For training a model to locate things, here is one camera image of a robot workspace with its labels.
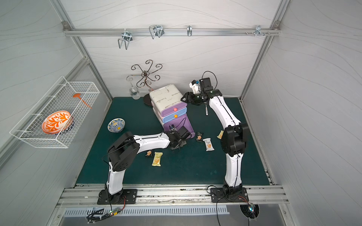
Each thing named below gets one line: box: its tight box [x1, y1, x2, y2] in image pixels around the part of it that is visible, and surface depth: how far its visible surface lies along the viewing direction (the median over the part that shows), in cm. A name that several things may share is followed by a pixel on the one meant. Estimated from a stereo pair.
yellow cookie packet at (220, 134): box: [216, 130, 225, 140], surface depth 98 cm
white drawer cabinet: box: [149, 84, 184, 131], surface depth 93 cm
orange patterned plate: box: [41, 110, 71, 134], surface depth 64 cm
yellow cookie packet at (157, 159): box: [151, 151, 163, 167], surface depth 88 cm
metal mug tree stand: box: [126, 59, 163, 106], surface depth 95 cm
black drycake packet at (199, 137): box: [195, 131, 204, 143], surface depth 98 cm
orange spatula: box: [72, 93, 92, 109], surface depth 80 cm
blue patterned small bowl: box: [107, 117, 126, 134], surface depth 103 cm
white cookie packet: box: [202, 137, 215, 152], surface depth 95 cm
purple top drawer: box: [160, 101, 188, 117], surface depth 90 cm
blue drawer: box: [162, 107, 188, 124], surface depth 96 cm
